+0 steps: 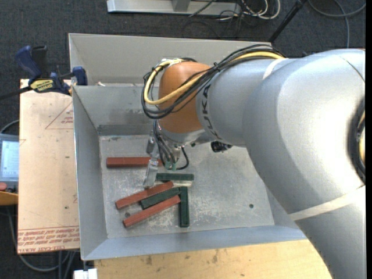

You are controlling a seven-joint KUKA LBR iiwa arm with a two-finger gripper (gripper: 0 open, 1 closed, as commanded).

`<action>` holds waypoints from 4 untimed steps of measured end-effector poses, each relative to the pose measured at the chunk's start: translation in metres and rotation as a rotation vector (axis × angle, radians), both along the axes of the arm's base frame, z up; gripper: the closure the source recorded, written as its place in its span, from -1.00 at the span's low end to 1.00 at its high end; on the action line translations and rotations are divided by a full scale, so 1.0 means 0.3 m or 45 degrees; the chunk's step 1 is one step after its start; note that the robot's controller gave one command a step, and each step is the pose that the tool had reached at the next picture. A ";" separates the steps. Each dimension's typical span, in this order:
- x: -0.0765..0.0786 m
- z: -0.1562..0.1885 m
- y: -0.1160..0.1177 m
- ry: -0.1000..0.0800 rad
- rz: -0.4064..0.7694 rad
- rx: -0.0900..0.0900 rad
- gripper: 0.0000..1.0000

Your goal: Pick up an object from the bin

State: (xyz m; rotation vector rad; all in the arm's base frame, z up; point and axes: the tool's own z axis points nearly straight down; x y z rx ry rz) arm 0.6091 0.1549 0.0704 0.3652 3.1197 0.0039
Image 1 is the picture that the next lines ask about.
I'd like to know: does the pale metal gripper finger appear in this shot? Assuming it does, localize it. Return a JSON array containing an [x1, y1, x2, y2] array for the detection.
[[148, 160, 160, 189], [143, 159, 155, 189]]

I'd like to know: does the red-brown flat block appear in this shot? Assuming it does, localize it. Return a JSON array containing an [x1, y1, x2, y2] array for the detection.
[[115, 180, 174, 210], [105, 156, 164, 169], [122, 195, 182, 229]]

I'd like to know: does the dark green flat block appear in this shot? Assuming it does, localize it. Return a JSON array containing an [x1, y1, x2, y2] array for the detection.
[[139, 186, 181, 210], [155, 172, 195, 183], [178, 185, 191, 228]]

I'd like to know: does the grey metal bin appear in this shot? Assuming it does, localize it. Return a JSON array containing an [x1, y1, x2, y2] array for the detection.
[[68, 33, 309, 262]]

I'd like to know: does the brown cardboard board, red print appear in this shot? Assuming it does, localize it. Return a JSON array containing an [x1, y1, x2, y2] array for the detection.
[[17, 78, 81, 255]]

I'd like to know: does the black cylinder on white bracket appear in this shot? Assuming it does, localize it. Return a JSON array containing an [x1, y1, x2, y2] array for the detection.
[[210, 140, 234, 154]]

